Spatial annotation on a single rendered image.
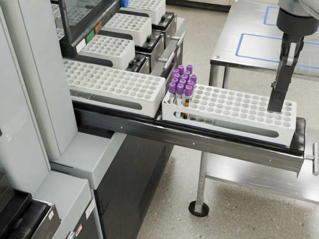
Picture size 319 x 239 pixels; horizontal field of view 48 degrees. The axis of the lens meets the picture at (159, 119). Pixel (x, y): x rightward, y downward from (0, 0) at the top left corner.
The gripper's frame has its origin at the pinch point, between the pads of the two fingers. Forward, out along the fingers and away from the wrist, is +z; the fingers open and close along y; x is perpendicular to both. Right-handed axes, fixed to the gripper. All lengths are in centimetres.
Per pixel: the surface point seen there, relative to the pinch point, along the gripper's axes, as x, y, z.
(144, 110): -29.0, 5.0, 7.3
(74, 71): -50, -1, 4
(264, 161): 0.4, 6.8, 13.5
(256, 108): -3.7, -0.4, 4.5
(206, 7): -60, -234, 88
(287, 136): 3.9, 5.1, 6.1
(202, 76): -40, -132, 91
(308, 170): 22, -41, 62
